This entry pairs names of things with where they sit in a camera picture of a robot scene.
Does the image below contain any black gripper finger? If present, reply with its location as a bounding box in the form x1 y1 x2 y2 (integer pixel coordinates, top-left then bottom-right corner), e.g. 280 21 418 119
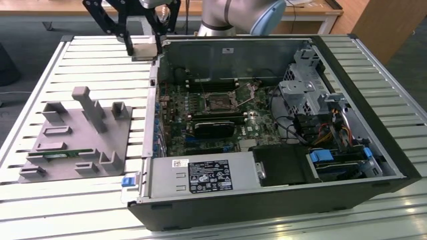
142 0 182 55
81 0 133 56

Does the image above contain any CPU with silver top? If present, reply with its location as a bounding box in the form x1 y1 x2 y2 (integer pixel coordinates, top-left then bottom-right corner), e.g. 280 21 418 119
130 42 158 62

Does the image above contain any black RAM slot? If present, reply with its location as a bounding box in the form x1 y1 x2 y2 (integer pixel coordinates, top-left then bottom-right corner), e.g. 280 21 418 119
191 115 246 122
187 84 241 92
190 112 246 118
187 79 240 86

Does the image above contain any CPU socket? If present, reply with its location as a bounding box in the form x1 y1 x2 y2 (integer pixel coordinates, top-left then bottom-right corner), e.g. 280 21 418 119
202 92 241 113

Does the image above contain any wooden desk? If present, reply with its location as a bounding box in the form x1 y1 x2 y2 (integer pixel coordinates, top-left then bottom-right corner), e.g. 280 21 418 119
0 0 344 35

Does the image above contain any metal socket cover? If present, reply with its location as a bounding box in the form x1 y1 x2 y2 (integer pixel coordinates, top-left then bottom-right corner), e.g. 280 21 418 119
232 80 265 106

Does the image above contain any black graphics card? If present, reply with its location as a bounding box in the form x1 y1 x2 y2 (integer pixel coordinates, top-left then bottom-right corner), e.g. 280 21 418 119
191 120 236 139

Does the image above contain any green motherboard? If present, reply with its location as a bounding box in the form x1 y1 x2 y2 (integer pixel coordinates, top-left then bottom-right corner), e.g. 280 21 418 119
155 79 288 157

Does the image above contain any silver metal drive cage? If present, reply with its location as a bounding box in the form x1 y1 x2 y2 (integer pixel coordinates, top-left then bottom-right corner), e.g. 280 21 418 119
277 47 334 119

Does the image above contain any small silver heat sink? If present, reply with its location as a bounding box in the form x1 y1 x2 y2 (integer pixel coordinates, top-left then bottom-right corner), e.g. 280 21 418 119
238 139 258 151

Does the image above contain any green RAM stick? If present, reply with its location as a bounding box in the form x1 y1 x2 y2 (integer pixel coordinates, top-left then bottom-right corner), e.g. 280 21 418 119
27 149 94 159

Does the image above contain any grey plastic parts rack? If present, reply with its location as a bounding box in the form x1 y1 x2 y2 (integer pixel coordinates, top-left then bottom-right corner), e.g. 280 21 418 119
17 86 134 185

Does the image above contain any grey power supply unit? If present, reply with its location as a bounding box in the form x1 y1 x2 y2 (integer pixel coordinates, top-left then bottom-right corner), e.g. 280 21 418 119
145 155 262 200

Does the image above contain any blue case latch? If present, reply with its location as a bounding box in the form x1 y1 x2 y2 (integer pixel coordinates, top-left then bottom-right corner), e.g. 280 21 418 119
121 176 139 188

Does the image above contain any black plastic air shroud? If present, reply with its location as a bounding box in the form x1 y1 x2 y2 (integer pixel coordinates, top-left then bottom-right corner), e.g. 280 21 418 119
249 146 320 187

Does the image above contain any hard disk in blue carrier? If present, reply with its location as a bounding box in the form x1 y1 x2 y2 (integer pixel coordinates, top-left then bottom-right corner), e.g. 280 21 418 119
305 147 384 181

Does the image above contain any wooden cabinet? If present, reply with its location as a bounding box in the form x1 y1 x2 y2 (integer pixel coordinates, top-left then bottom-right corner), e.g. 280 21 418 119
345 0 427 66

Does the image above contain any black open PC case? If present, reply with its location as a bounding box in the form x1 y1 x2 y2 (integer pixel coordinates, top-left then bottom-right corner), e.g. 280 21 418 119
125 33 421 232

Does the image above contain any yellow red black wire bundle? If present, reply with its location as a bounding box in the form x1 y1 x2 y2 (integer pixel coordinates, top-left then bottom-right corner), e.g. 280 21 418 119
312 104 353 147

